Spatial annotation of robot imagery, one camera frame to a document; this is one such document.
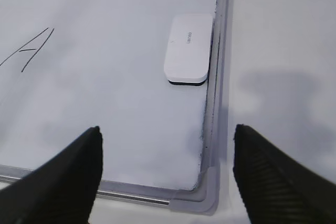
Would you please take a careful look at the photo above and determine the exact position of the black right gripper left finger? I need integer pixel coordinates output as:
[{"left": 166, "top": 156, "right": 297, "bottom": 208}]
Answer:
[{"left": 1, "top": 126, "right": 103, "bottom": 223}]

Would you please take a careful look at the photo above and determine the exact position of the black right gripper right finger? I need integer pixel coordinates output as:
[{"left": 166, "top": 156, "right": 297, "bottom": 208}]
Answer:
[{"left": 233, "top": 124, "right": 335, "bottom": 223}]

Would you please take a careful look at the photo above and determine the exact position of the white eraser with black felt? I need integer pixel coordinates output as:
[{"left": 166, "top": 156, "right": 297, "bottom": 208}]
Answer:
[{"left": 163, "top": 14, "right": 213, "bottom": 86}]

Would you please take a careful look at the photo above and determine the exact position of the white board with aluminium frame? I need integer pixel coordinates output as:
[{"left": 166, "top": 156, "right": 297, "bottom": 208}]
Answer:
[{"left": 1, "top": 0, "right": 227, "bottom": 215}]

